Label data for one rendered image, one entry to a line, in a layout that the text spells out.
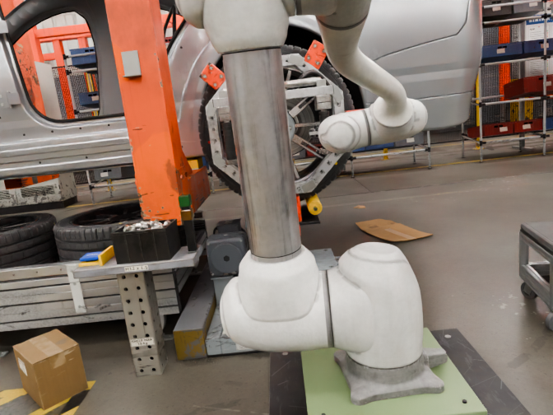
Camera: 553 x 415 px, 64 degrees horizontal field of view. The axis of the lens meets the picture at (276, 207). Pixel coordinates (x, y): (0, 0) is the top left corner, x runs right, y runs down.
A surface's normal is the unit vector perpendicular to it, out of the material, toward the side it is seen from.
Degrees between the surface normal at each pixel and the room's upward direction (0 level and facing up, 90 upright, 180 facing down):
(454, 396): 0
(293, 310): 89
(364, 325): 90
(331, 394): 0
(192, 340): 90
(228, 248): 90
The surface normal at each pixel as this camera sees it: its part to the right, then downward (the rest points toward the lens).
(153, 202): 0.00, 0.21
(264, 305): -0.21, 0.24
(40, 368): 0.72, 0.06
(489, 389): -0.11, -0.97
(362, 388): -0.26, -0.88
